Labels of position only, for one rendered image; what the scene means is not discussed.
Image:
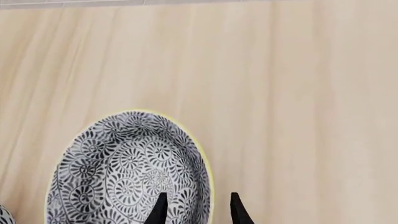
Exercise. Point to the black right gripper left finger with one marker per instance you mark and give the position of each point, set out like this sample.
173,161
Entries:
158,213

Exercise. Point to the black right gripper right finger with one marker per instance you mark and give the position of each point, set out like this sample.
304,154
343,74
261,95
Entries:
238,212

